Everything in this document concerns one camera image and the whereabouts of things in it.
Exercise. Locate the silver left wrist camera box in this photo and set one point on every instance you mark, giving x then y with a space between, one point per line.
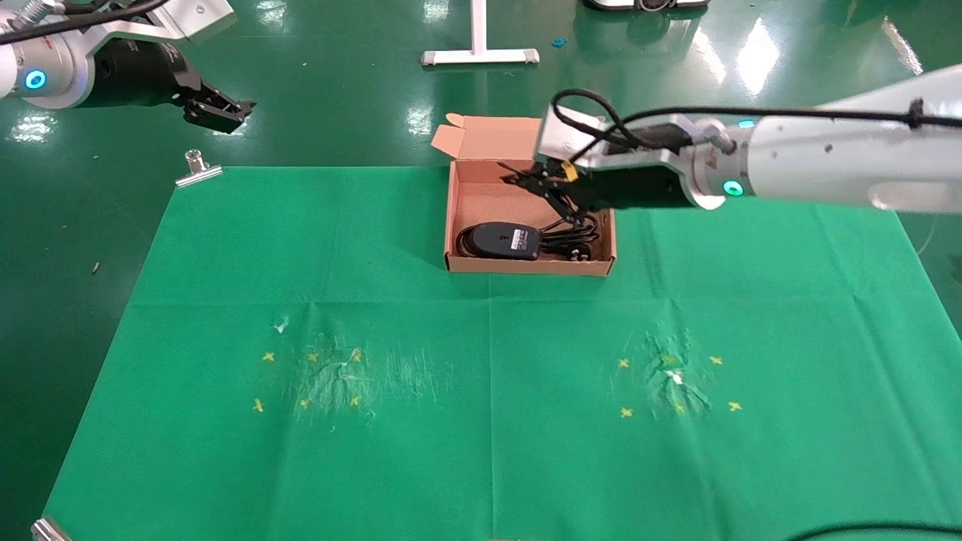
195 16

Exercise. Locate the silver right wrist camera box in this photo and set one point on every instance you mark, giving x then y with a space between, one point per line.
560 135

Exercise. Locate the green table cloth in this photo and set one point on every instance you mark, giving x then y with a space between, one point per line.
488 391

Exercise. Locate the open brown cardboard box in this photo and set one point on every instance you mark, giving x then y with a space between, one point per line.
488 199

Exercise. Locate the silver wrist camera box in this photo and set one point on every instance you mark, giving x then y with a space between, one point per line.
560 135
195 16

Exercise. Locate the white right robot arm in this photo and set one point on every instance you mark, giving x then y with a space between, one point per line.
827 158

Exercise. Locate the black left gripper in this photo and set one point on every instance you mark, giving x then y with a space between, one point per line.
139 75

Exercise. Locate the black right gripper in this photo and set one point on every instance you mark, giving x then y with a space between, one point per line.
639 189

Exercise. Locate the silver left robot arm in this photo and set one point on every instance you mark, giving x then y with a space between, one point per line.
60 71

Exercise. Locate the metal binder clip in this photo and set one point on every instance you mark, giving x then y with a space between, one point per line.
199 177
49 530

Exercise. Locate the white and black robot base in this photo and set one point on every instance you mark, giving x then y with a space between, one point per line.
646 4

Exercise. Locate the white stand base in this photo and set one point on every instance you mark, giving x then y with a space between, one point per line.
479 56

